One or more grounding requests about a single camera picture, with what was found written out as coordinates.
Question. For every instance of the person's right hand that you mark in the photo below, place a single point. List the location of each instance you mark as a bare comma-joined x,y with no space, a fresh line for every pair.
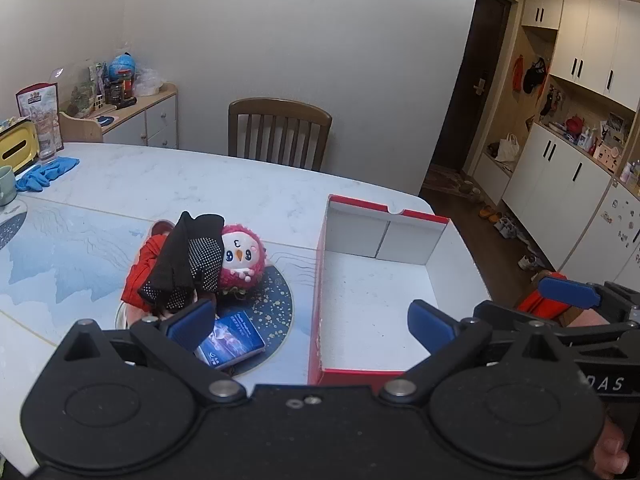
612,452

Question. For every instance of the red pouch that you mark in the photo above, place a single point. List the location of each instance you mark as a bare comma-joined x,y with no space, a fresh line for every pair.
575,125

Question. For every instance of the pink plush toy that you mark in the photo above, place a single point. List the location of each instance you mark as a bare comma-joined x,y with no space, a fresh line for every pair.
240,255

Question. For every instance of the black jar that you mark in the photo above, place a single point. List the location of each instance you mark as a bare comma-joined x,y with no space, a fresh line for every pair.
117,91

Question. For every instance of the dark door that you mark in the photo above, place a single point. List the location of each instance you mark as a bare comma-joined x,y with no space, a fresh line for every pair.
470,85

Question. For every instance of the pink cloth on chair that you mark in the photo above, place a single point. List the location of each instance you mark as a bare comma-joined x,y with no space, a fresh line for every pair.
590,317

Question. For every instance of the yellow slippers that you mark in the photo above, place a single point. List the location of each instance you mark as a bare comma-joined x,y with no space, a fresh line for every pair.
490,213

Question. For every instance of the blue rubber gloves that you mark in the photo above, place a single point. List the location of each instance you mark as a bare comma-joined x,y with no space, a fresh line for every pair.
45,172

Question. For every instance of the toy building model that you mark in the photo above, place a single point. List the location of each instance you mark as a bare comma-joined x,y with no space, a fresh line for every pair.
82,97

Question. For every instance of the black cap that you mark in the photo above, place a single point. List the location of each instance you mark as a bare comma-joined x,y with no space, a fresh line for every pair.
534,77

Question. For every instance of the white fridge with magnets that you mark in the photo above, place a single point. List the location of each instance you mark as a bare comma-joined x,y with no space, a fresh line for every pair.
610,230

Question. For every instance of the yellow tissue box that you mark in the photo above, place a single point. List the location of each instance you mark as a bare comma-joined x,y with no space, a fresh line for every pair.
17,145

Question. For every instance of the wooden chair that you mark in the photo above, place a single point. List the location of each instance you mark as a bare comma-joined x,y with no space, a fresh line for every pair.
280,110

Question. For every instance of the red hat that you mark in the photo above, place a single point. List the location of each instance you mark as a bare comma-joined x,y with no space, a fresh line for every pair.
518,72

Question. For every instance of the brown shoes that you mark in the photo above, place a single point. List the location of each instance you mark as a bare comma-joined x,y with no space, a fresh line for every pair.
470,191

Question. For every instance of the blue card box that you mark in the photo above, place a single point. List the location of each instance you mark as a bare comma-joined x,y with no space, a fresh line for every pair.
232,340

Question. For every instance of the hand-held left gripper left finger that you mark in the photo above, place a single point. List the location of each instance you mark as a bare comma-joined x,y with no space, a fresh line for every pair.
190,322

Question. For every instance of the clear plastic bag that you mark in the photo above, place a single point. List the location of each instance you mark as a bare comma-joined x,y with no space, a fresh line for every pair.
147,82

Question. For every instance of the red cardboard box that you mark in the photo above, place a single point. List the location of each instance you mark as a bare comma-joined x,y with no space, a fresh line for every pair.
370,310

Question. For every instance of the green cup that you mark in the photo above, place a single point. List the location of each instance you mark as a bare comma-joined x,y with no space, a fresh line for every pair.
6,185

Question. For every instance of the door mat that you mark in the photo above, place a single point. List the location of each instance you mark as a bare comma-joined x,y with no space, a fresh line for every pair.
447,180

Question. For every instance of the white shoes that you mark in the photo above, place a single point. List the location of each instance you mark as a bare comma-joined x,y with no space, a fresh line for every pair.
506,226

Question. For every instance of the white floor cabinets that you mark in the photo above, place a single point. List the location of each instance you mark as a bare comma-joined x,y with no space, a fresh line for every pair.
545,185

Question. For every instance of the white wall cabinets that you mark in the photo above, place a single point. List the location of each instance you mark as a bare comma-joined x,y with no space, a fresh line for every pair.
590,35

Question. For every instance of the white shoe bench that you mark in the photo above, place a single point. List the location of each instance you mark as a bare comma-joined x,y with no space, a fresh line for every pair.
492,180

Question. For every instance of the white bag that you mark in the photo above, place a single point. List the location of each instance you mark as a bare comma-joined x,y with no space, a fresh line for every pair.
507,150

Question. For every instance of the red cloth on chair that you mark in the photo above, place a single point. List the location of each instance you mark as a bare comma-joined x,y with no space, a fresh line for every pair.
537,305

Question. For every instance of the white sideboard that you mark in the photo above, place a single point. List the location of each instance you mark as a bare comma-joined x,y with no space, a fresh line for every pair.
160,120

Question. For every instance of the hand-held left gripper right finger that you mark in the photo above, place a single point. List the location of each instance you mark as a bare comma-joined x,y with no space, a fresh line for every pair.
430,325

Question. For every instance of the red cloth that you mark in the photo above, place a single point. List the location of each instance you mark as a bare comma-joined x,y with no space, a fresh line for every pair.
537,305
142,275

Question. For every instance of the grey shoes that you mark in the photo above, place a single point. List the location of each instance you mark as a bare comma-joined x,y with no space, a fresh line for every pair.
531,261

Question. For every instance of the drinking glass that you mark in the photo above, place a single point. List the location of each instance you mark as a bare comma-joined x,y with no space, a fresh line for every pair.
46,135

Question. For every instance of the black dotted glove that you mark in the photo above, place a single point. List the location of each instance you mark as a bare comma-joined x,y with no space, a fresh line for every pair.
175,260

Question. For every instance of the red framed card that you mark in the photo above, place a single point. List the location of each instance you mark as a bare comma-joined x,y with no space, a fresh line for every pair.
37,97

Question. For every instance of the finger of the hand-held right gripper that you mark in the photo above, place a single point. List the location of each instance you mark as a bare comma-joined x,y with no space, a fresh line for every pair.
570,292
505,316

